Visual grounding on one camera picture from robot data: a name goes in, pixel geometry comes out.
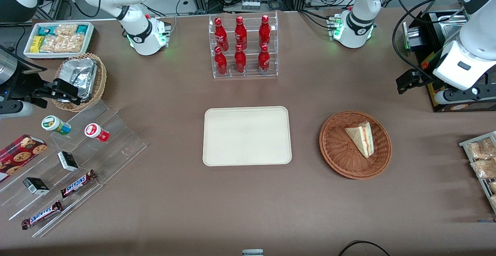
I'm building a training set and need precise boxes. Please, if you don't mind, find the triangular white bread sandwich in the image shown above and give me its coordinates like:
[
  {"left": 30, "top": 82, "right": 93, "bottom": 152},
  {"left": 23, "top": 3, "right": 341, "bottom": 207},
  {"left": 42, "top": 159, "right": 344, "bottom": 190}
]
[{"left": 345, "top": 121, "right": 375, "bottom": 159}]

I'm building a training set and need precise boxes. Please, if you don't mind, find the light wicker basket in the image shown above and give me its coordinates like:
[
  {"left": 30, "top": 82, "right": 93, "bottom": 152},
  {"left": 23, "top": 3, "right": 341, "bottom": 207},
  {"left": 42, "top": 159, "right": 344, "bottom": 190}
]
[{"left": 52, "top": 53, "right": 107, "bottom": 112}]

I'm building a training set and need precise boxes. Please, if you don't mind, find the white rectangular snack tray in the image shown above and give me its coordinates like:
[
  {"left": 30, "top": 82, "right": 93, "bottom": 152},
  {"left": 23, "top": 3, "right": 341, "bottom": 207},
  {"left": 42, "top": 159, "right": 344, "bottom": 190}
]
[{"left": 23, "top": 22, "right": 95, "bottom": 60}]

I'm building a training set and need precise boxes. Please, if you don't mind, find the tray of wrapped pastries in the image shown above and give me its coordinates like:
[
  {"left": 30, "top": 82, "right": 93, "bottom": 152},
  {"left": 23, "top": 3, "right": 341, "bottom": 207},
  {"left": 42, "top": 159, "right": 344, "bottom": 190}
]
[{"left": 459, "top": 131, "right": 496, "bottom": 214}]

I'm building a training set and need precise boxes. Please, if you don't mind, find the round brown wicker basket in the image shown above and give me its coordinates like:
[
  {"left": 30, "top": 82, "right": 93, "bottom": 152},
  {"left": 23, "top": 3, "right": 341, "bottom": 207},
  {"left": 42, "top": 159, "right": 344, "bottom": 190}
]
[{"left": 319, "top": 111, "right": 393, "bottom": 180}]

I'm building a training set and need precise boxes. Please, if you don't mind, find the beige rectangular tray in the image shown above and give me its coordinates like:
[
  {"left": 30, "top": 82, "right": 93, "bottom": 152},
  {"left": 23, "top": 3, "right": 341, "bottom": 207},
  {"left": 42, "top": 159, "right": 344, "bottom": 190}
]
[{"left": 203, "top": 106, "right": 292, "bottom": 167}]

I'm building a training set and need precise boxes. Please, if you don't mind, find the silver foil pack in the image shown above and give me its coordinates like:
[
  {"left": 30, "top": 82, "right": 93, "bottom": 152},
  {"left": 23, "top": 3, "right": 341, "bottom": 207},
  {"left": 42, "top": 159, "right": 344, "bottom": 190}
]
[{"left": 59, "top": 58, "right": 98, "bottom": 101}]

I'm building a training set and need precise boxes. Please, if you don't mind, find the green lid snack cup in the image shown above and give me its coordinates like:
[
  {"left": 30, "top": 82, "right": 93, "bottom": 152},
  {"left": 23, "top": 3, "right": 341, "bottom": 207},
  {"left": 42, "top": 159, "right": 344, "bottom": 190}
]
[{"left": 41, "top": 115, "right": 72, "bottom": 136}]

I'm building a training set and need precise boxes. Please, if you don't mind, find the yellow snack packet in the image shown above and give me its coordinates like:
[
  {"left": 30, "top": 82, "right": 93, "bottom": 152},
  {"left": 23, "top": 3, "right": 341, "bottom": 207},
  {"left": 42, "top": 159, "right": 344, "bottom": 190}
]
[{"left": 30, "top": 36, "right": 45, "bottom": 53}]

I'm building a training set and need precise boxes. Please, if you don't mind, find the black food warmer machine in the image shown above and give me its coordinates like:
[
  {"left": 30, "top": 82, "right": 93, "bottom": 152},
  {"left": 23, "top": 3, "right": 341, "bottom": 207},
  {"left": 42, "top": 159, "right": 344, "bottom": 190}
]
[{"left": 403, "top": 10, "right": 496, "bottom": 113}]

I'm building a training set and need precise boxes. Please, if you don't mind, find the steel food pan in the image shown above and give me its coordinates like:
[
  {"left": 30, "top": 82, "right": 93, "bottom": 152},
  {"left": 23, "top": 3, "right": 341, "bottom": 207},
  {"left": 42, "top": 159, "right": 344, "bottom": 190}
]
[{"left": 439, "top": 14, "right": 466, "bottom": 42}]

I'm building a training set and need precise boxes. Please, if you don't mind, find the clear rice cracker bag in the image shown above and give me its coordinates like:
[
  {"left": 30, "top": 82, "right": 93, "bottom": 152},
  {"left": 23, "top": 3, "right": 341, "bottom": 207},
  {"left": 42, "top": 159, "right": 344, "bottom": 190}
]
[
  {"left": 53, "top": 24, "right": 78, "bottom": 36},
  {"left": 40, "top": 34, "right": 85, "bottom": 53}
]

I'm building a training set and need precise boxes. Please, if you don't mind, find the red lid snack cup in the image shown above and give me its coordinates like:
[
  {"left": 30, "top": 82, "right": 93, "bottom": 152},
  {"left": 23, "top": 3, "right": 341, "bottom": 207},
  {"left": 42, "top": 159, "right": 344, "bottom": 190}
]
[{"left": 84, "top": 123, "right": 110, "bottom": 143}]

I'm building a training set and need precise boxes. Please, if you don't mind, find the small black box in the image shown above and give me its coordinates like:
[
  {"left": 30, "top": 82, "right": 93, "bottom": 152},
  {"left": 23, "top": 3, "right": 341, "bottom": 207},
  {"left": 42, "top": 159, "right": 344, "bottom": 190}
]
[
  {"left": 22, "top": 177, "right": 50, "bottom": 195},
  {"left": 57, "top": 151, "right": 79, "bottom": 172}
]

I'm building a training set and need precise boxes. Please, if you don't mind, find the red cookie box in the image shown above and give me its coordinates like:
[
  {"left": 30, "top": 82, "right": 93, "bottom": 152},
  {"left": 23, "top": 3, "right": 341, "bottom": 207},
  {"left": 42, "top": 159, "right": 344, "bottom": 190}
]
[{"left": 0, "top": 134, "right": 48, "bottom": 183}]

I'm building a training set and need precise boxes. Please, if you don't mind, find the clear acrylic step display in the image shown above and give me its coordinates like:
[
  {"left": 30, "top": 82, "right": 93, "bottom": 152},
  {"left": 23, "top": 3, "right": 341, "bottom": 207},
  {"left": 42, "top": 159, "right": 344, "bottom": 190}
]
[{"left": 0, "top": 99, "right": 148, "bottom": 238}]

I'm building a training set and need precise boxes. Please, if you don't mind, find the brown snickers bar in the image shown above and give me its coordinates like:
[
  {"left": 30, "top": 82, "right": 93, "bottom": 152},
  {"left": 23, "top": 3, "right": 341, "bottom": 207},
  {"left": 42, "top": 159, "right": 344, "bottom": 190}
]
[
  {"left": 60, "top": 170, "right": 97, "bottom": 199},
  {"left": 21, "top": 201, "right": 63, "bottom": 230}
]

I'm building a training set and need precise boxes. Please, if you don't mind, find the red soda bottle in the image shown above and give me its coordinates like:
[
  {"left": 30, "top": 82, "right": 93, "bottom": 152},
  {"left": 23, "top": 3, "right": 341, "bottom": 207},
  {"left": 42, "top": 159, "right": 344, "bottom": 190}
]
[
  {"left": 235, "top": 16, "right": 248, "bottom": 50},
  {"left": 258, "top": 44, "right": 270, "bottom": 73},
  {"left": 234, "top": 44, "right": 247, "bottom": 74},
  {"left": 259, "top": 14, "right": 271, "bottom": 49},
  {"left": 214, "top": 18, "right": 229, "bottom": 51},
  {"left": 214, "top": 46, "right": 228, "bottom": 76}
]

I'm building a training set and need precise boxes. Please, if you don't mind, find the clear acrylic bottle rack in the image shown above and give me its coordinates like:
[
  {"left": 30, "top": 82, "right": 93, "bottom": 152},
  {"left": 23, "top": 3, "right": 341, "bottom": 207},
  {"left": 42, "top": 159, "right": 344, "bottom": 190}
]
[{"left": 208, "top": 12, "right": 279, "bottom": 79}]

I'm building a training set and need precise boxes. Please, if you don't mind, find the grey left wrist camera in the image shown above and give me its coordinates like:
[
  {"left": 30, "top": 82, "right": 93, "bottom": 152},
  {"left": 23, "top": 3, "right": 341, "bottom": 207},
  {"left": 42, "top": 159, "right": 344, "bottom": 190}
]
[{"left": 434, "top": 86, "right": 496, "bottom": 106}]

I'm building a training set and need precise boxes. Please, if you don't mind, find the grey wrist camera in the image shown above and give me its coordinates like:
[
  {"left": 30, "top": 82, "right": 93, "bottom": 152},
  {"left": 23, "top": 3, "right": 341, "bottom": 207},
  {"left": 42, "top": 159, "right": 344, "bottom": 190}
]
[
  {"left": 434, "top": 86, "right": 496, "bottom": 106},
  {"left": 0, "top": 100, "right": 34, "bottom": 118}
]

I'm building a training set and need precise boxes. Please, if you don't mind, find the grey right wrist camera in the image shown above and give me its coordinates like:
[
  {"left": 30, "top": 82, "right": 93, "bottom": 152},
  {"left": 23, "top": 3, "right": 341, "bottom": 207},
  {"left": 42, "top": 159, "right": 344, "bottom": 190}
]
[{"left": 0, "top": 100, "right": 34, "bottom": 118}]

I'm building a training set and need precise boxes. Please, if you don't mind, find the black floor cable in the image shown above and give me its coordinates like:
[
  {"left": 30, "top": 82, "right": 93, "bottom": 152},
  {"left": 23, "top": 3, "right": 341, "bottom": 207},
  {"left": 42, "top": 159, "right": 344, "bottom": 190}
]
[{"left": 338, "top": 240, "right": 392, "bottom": 256}]

